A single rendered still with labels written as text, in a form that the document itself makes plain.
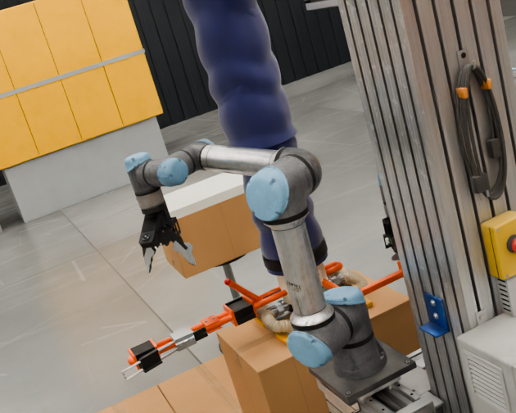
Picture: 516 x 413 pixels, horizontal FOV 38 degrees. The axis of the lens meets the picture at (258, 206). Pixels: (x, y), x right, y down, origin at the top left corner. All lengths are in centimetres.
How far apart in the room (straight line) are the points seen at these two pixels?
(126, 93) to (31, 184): 164
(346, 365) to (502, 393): 50
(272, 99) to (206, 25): 30
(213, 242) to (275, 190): 256
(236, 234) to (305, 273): 249
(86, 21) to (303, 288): 800
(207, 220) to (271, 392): 192
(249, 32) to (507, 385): 126
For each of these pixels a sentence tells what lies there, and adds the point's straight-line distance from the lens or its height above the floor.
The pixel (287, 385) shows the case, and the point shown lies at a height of 85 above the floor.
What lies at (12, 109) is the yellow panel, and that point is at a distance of 952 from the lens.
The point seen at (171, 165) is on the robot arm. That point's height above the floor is 170.
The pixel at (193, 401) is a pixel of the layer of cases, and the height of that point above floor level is 54.
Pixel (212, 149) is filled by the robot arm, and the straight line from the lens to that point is 209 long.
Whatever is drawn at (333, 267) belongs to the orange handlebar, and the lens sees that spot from 267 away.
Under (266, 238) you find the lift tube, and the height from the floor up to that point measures 129.
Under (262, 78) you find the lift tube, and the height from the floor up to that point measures 181.
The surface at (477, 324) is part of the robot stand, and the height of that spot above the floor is 123.
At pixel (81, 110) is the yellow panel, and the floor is 109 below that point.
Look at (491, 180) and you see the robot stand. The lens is 177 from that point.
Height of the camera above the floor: 213
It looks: 17 degrees down
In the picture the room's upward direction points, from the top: 16 degrees counter-clockwise
